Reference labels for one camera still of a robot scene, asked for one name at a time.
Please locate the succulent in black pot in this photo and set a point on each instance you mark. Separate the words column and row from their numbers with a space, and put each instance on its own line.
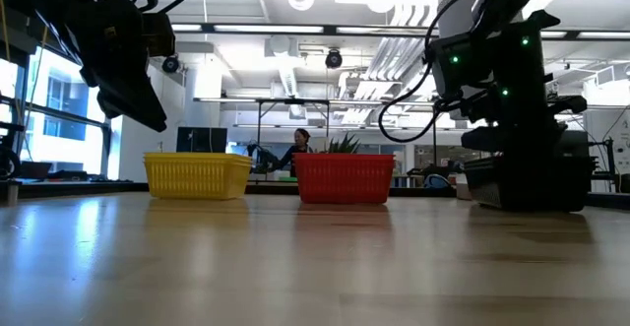
column 344, row 145

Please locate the black plastic basket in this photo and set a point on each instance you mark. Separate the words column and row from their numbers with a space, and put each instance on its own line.
column 541, row 193
column 576, row 144

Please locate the black gantry frame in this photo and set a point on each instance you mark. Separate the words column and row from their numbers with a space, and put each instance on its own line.
column 295, row 101

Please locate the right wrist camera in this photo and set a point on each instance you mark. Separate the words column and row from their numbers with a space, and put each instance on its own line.
column 462, row 65

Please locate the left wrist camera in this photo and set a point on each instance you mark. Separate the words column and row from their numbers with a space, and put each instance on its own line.
column 160, row 35

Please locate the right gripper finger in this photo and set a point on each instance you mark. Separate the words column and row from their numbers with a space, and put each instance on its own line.
column 566, row 104
column 512, row 140

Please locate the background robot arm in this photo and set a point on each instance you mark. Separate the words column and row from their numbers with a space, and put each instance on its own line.
column 263, row 156

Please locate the long ceiling light bar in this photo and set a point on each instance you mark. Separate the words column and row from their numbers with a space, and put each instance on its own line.
column 270, row 28

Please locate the blue bag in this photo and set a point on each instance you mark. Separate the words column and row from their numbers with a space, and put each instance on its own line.
column 437, row 182

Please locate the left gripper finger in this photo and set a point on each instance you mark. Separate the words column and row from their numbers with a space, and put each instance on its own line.
column 138, row 102
column 109, row 105

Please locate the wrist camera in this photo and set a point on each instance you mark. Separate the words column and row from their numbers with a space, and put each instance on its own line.
column 160, row 35
column 462, row 65

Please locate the black ceiling spotlight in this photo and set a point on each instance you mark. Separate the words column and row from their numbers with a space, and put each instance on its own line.
column 170, row 64
column 333, row 59

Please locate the large window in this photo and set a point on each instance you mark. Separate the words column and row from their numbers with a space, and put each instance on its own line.
column 64, row 119

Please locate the person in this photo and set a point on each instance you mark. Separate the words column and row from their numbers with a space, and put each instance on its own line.
column 297, row 151

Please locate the black monitor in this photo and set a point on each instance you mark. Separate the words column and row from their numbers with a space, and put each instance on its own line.
column 202, row 141

